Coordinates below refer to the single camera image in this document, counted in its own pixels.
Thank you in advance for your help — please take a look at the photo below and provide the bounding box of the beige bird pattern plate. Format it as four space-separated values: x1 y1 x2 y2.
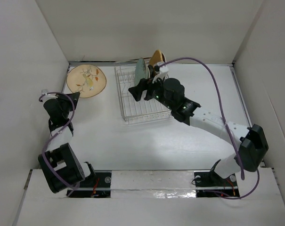
66 65 107 98

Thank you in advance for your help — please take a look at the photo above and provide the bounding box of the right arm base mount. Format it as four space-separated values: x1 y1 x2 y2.
191 171 240 198

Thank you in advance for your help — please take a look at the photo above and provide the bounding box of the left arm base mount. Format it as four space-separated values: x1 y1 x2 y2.
66 171 112 198

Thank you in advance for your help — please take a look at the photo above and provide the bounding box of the metal wire dish rack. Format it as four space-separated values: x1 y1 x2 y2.
114 59 171 124

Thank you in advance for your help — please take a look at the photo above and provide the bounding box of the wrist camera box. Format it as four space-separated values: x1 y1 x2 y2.
153 61 169 83
40 89 56 98

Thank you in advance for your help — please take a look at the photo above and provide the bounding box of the woven bamboo square tray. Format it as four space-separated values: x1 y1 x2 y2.
149 49 163 66

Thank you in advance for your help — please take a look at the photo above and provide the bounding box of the red teal flower plate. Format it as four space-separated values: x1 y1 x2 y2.
162 52 166 63

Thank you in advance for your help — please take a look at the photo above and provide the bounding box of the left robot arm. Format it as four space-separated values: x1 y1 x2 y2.
38 91 99 193

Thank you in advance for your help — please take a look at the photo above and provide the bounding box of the light green flower plate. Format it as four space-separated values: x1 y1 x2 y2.
134 58 149 86

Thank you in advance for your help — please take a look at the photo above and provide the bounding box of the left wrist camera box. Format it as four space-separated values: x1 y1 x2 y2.
40 89 56 98

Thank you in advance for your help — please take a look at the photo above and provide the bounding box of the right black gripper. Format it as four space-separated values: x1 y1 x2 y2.
128 73 175 110

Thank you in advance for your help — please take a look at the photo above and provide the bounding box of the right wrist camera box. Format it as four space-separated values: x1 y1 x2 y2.
153 61 169 83

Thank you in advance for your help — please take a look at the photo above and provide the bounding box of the black round plate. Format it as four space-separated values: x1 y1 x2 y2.
147 65 156 79

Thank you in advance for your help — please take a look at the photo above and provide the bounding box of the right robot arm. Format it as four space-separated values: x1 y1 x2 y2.
128 78 269 185

